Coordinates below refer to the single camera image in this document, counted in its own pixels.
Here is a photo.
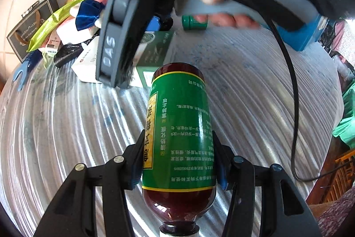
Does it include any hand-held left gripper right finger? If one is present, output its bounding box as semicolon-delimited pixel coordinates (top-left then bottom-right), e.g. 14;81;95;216
211;130;322;237

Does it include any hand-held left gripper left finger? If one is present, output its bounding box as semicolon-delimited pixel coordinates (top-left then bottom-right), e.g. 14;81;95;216
35;129;147;237

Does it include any brown bottle green label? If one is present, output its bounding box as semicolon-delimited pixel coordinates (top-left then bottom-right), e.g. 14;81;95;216
141;63;217;237

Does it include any silver ribbed desktop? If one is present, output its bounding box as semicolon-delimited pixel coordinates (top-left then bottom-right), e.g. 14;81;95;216
0;15;344;237

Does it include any blue velvet bow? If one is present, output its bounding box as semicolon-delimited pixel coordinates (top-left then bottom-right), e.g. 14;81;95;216
75;0;105;32

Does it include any white box red mark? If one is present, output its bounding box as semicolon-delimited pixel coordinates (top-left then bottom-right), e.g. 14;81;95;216
71;34;105;84

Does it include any white labelled packet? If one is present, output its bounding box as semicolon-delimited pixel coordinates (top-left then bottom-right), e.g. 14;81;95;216
41;19;93;58

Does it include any black plastic bag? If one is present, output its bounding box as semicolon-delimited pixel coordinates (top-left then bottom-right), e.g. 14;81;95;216
53;43;84;68

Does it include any green white box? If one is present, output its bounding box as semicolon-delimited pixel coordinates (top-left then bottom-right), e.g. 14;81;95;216
135;31;177;89

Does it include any green snack packet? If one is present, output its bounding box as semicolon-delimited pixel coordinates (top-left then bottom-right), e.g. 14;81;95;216
26;0;88;53

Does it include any small green jar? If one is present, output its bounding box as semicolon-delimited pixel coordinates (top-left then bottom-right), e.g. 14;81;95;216
181;15;208;31

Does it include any black gift bag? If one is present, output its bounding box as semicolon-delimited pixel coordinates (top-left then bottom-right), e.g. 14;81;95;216
7;0;60;64

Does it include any blue forked plastic piece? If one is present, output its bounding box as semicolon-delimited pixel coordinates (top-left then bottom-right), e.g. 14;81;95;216
12;50;41;92

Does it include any wooden chair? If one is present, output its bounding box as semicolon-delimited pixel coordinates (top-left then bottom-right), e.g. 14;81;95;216
320;150;355;203

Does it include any green cloth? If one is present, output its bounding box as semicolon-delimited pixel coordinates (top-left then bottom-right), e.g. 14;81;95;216
332;79;355;149

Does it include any black cable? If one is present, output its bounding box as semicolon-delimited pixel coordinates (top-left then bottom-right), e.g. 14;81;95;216
107;0;338;182

